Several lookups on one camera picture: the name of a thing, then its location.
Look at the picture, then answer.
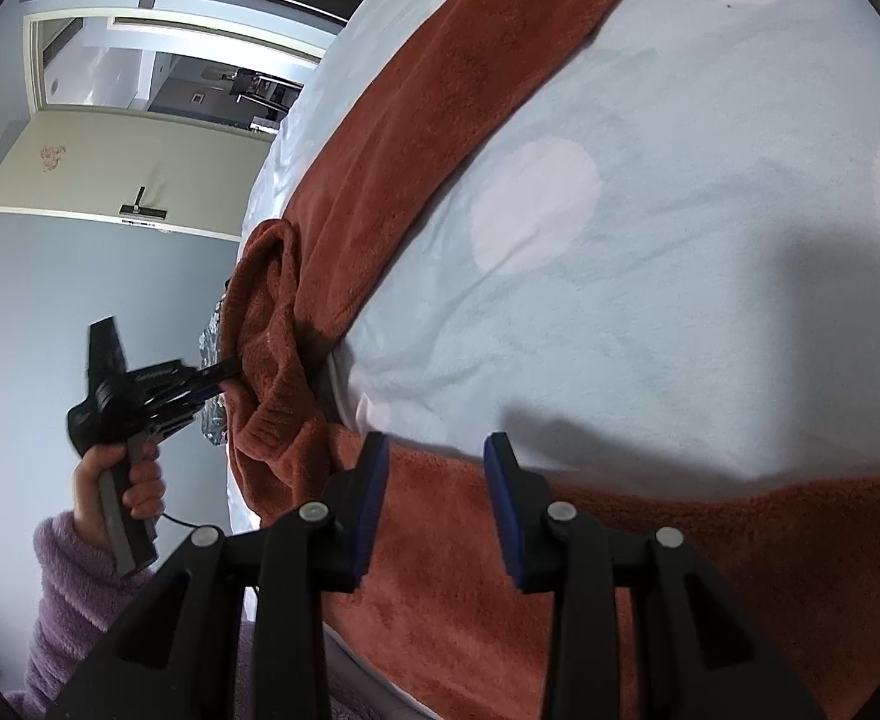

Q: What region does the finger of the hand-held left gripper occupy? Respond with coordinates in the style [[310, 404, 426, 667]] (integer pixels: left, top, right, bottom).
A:
[[185, 358, 242, 410]]

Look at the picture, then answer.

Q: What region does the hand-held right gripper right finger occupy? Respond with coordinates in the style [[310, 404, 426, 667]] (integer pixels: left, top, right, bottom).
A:
[[483, 431, 824, 720]]

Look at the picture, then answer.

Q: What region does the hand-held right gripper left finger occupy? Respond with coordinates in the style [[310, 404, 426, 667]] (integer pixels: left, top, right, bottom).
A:
[[46, 431, 392, 720]]

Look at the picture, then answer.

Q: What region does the rust red towel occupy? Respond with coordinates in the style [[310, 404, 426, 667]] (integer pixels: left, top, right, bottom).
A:
[[226, 0, 880, 720]]

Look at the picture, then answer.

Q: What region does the person's left hand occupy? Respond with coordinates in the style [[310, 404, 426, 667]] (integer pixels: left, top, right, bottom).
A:
[[72, 441, 169, 550]]

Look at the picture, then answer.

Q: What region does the black white patterned garment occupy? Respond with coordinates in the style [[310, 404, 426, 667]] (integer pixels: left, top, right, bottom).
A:
[[196, 298, 232, 451]]

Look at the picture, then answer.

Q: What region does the cream room door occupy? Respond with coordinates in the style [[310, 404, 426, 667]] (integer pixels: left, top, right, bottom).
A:
[[0, 106, 276, 242]]

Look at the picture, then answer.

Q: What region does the bed with dotted sheet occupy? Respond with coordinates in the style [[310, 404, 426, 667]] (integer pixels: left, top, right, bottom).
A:
[[226, 0, 880, 720]]

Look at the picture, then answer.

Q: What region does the black door handle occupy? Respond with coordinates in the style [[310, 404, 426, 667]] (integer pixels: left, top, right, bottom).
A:
[[119, 186, 171, 224]]

